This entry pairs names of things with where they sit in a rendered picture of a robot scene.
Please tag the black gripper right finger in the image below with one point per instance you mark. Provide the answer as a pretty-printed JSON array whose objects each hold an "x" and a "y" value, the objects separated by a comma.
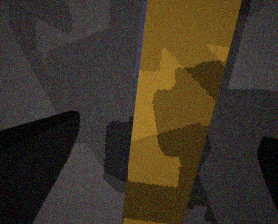
[{"x": 267, "y": 154}]

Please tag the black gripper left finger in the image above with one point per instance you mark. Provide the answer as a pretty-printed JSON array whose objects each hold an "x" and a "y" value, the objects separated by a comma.
[{"x": 32, "y": 156}]

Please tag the yellow bar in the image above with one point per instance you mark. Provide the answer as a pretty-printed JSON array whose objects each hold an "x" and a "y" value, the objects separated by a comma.
[{"x": 184, "y": 51}]

